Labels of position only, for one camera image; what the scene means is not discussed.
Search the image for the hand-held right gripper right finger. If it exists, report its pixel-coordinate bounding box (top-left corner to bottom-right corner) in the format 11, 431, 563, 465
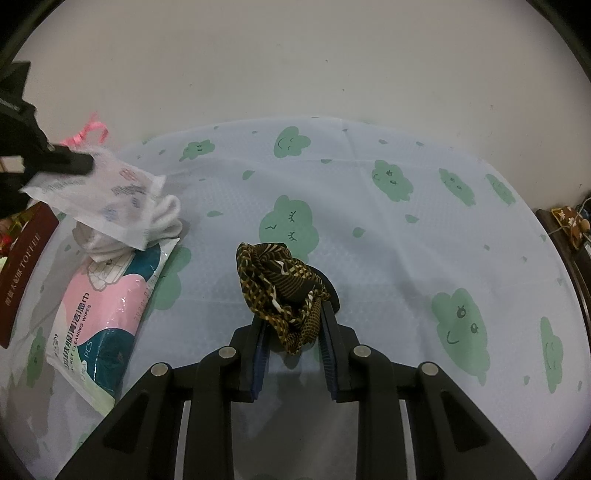
317, 300, 551, 480

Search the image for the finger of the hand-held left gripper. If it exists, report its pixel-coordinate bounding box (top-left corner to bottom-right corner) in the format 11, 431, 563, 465
45, 146, 95, 175

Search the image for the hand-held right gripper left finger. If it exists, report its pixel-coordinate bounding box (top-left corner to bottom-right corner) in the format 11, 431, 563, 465
55, 322, 269, 480

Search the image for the white printed packet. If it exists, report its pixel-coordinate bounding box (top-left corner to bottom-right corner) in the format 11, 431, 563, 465
21, 147, 167, 252

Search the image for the brown patterned scarf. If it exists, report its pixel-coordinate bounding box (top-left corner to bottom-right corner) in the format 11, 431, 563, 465
235, 241, 343, 356

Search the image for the red and yellow tin box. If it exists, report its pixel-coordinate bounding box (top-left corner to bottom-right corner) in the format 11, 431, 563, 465
0, 203, 61, 349

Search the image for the pink ribbon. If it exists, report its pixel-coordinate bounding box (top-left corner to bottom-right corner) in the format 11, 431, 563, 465
60, 113, 109, 151

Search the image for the cloud print tablecloth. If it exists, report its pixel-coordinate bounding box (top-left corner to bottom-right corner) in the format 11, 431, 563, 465
0, 117, 587, 480

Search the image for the red shiny wrapper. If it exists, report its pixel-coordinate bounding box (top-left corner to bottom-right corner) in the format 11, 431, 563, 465
0, 217, 29, 259

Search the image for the white cloth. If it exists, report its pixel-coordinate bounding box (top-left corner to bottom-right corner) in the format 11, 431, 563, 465
71, 194, 183, 264

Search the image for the pink and teal wipes pack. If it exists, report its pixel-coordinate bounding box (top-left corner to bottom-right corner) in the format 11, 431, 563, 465
44, 237, 181, 416

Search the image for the dark wooden furniture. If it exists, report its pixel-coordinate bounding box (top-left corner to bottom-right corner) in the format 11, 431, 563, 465
536, 209, 591, 333

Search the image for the brown floral pouch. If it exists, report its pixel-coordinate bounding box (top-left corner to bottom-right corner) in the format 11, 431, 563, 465
551, 205, 591, 250

